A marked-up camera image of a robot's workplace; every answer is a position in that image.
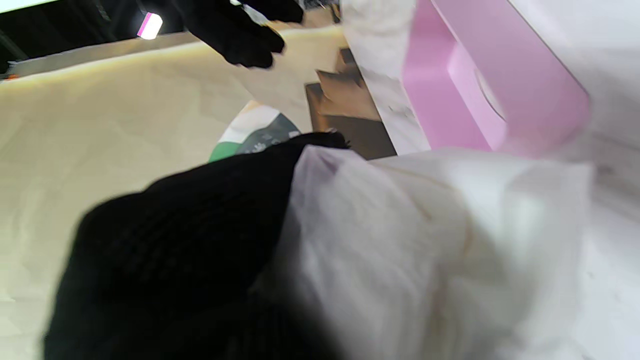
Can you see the pink tissue box cover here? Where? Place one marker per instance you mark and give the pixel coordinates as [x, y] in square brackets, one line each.
[450, 85]

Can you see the green white tissue pack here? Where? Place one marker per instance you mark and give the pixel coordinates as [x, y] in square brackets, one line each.
[425, 250]

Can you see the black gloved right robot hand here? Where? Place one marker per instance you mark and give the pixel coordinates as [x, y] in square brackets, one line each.
[240, 35]

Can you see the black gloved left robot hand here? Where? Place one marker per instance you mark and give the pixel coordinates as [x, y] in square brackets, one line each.
[190, 250]

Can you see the brown leather sofa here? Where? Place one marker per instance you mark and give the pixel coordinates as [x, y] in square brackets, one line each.
[350, 115]

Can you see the bright pink white lamp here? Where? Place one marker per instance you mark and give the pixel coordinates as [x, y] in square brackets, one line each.
[150, 26]

